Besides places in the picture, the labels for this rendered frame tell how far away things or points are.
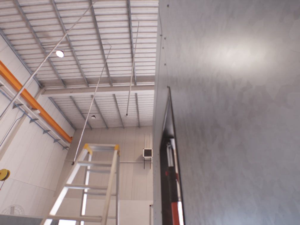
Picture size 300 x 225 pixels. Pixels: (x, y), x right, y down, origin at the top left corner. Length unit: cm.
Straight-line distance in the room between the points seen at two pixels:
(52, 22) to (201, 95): 765
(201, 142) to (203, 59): 12
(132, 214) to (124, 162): 343
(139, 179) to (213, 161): 1068
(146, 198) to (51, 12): 1110
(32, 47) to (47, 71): 141
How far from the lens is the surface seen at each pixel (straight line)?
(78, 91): 911
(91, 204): 1126
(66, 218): 118
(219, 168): 18
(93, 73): 848
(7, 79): 824
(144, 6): 671
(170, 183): 79
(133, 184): 1082
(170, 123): 71
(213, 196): 21
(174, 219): 78
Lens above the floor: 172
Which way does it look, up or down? 37 degrees up
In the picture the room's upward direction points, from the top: straight up
